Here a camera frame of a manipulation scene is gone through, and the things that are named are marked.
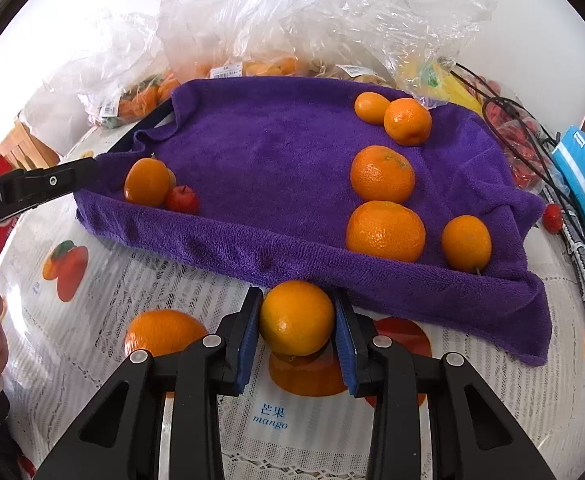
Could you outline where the left clear plastic fruit bag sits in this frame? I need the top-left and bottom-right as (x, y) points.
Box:
(46, 14), (171, 129)

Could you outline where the black tray under towel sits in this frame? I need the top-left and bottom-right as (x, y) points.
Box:
(108, 101), (174, 153)

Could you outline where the orange with stem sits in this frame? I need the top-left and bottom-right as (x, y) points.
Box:
(124, 309), (208, 358)

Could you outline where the bag of red fruits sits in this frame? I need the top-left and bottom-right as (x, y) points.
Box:
(477, 77), (546, 192)

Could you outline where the fruit print tablecloth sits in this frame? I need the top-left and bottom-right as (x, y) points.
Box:
(0, 196), (585, 479)

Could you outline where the purple towel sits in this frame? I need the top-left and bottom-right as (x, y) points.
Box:
(76, 77), (553, 366)

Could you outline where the wooden chair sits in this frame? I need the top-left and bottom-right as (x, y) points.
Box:
(0, 120), (60, 170)

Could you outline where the small orange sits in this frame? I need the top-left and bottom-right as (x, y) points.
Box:
(354, 91), (390, 126)
(123, 157), (171, 207)
(260, 281), (335, 358)
(441, 214), (492, 273)

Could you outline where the large clear plastic fruit bag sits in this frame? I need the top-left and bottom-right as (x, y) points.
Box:
(157, 0), (497, 94)

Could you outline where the small red fruit by cloth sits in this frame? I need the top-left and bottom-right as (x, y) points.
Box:
(542, 203), (563, 234)

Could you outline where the black cable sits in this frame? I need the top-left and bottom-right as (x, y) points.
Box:
(442, 56), (585, 306)

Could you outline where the yellow snack package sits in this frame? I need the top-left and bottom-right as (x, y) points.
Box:
(396, 56), (483, 114)

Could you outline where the large orange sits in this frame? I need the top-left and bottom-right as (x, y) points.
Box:
(350, 145), (416, 204)
(345, 200), (426, 263)

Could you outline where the small red apple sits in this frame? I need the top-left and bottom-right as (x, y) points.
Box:
(164, 185), (200, 216)

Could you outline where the white plastic bag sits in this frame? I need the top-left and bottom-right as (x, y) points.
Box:
(19, 86), (90, 156)

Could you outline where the small yellow-green fruit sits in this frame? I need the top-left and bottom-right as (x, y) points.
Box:
(168, 168), (176, 188)

